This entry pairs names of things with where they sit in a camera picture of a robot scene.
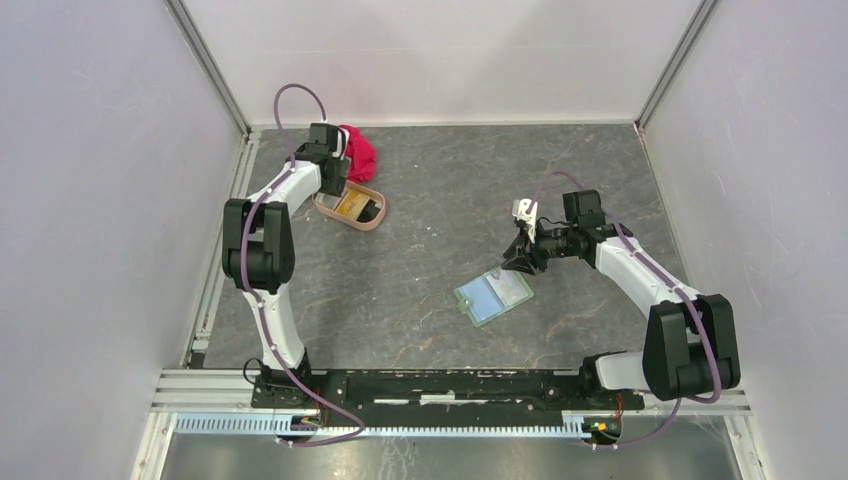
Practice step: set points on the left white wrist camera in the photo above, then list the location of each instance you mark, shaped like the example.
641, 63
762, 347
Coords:
340, 136

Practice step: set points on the aluminium frame rail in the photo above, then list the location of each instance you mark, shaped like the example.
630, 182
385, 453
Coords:
219, 401

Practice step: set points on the green card holder wallet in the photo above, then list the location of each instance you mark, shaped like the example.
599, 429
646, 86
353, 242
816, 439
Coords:
477, 300

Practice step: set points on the gold card in tray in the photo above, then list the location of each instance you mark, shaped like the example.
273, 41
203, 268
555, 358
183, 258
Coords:
352, 203

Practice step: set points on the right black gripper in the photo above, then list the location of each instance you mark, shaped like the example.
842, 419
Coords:
521, 262

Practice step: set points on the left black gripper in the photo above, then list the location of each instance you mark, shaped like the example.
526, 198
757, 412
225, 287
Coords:
336, 187

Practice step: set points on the pink oval card tray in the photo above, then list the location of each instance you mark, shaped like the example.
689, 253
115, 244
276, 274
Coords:
371, 216

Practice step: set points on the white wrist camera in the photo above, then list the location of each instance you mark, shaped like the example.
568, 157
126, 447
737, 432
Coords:
524, 212
340, 136

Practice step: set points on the silver striped card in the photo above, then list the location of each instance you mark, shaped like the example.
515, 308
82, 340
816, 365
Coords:
510, 288

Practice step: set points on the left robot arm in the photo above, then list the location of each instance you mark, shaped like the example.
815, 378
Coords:
258, 251

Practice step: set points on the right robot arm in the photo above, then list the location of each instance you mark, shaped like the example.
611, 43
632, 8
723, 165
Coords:
690, 348

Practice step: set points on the red crumpled cloth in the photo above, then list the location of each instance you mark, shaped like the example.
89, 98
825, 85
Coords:
362, 153

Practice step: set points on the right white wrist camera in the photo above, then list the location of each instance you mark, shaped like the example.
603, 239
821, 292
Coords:
524, 212

